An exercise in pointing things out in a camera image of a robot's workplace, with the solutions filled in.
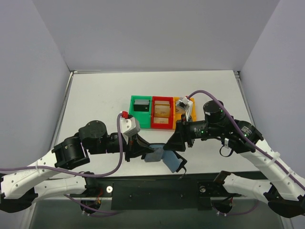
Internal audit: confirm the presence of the blue credit card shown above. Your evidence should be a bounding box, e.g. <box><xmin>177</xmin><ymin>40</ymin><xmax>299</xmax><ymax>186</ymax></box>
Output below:
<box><xmin>162</xmin><ymin>151</ymin><xmax>183</xmax><ymax>173</ymax></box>

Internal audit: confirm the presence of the black leather card holder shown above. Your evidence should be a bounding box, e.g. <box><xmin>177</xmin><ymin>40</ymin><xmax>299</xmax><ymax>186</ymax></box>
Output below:
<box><xmin>142</xmin><ymin>143</ymin><xmax>187</xmax><ymax>179</ymax></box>

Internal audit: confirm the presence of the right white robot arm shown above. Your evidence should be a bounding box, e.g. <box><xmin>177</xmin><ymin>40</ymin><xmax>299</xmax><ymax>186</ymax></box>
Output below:
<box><xmin>164</xmin><ymin>97</ymin><xmax>305</xmax><ymax>218</ymax></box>

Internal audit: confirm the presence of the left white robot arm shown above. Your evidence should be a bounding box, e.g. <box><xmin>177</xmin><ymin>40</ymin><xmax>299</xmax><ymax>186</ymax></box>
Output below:
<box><xmin>0</xmin><ymin>117</ymin><xmax>154</xmax><ymax>213</ymax></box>

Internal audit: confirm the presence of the black card stack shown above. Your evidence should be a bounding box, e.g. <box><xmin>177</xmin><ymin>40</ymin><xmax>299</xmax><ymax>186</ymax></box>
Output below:
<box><xmin>133</xmin><ymin>99</ymin><xmax>150</xmax><ymax>112</ymax></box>

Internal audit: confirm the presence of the red plastic bin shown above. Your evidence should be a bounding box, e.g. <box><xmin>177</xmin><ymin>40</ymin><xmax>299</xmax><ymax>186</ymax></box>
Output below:
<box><xmin>151</xmin><ymin>96</ymin><xmax>174</xmax><ymax>129</ymax></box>

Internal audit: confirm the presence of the orange plastic bin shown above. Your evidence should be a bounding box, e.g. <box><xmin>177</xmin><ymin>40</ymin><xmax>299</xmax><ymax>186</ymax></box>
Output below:
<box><xmin>173</xmin><ymin>97</ymin><xmax>196</xmax><ymax>130</ymax></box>

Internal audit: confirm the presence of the green plastic bin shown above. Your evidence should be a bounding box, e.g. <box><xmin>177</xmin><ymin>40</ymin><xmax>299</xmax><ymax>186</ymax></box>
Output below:
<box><xmin>129</xmin><ymin>95</ymin><xmax>152</xmax><ymax>129</ymax></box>

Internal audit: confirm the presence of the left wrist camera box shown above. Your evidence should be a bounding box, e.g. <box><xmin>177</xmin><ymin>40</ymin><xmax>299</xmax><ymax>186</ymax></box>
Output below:
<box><xmin>120</xmin><ymin>111</ymin><xmax>141</xmax><ymax>137</ymax></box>

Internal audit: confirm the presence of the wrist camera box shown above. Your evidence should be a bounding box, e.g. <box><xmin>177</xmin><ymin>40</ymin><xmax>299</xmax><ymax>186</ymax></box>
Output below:
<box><xmin>176</xmin><ymin>96</ymin><xmax>193</xmax><ymax>121</ymax></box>
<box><xmin>120</xmin><ymin>111</ymin><xmax>141</xmax><ymax>137</ymax></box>

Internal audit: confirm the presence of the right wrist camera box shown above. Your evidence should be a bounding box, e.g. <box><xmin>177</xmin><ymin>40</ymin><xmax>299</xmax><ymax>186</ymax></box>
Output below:
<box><xmin>176</xmin><ymin>96</ymin><xmax>193</xmax><ymax>121</ymax></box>

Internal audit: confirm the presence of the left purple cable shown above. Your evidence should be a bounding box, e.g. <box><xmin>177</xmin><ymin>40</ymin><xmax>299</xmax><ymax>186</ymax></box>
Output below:
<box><xmin>0</xmin><ymin>113</ymin><xmax>127</xmax><ymax>218</ymax></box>

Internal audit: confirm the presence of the purple cable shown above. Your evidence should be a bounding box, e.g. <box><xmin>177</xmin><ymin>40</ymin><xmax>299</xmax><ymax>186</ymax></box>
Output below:
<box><xmin>0</xmin><ymin>113</ymin><xmax>127</xmax><ymax>218</ymax></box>
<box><xmin>187</xmin><ymin>90</ymin><xmax>305</xmax><ymax>217</ymax></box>

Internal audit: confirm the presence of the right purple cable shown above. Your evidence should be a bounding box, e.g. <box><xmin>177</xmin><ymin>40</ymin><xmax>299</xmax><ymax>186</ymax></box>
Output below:
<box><xmin>187</xmin><ymin>90</ymin><xmax>305</xmax><ymax>217</ymax></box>

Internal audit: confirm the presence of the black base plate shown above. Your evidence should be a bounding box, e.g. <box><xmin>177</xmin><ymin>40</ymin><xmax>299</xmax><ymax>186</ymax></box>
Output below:
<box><xmin>72</xmin><ymin>173</ymin><xmax>231</xmax><ymax>210</ymax></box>

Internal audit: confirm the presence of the aluminium frame rail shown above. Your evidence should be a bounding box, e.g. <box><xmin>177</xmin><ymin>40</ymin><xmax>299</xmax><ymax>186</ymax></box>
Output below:
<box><xmin>50</xmin><ymin>70</ymin><xmax>100</xmax><ymax>149</ymax></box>

